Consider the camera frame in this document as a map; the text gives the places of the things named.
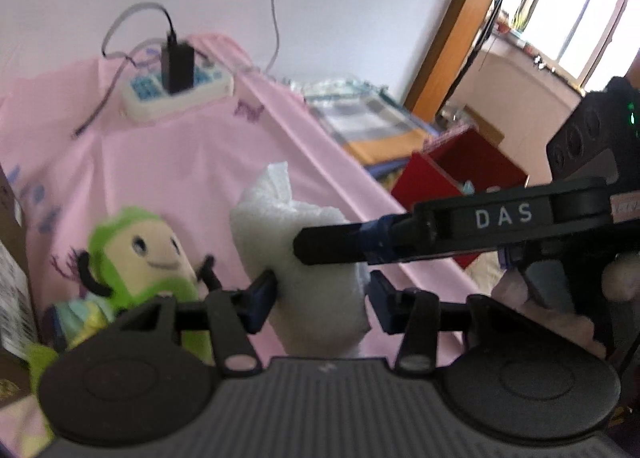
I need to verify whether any black usb cable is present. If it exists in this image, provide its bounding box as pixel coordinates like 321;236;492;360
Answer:
71;1;179;140

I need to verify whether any red storage box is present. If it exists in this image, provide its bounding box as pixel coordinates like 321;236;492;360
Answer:
389;127;532;270

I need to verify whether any white wall cable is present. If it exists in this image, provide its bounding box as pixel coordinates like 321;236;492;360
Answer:
234;0;281;77

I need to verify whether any green smiling plush toy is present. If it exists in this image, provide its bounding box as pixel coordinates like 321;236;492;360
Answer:
27;207;221;391

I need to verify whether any pink printed tablecloth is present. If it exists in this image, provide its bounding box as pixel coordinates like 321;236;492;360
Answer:
0;31;476;458

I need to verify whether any plaid folded cloth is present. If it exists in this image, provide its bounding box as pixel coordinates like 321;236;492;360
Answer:
295;78;437;167

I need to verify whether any person's right hand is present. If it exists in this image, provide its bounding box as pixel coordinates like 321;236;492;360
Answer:
491;252;640;358

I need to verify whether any wooden door frame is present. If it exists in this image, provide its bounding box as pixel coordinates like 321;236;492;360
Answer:
405;0;492;121

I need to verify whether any black power adapter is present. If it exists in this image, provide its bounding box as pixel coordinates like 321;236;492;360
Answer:
160;41;195;96

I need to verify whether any white power strip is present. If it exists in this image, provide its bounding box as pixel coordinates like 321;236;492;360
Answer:
122;49;234;123

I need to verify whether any brown cardboard shoe box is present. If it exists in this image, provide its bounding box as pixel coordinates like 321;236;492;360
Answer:
0;172;39;407

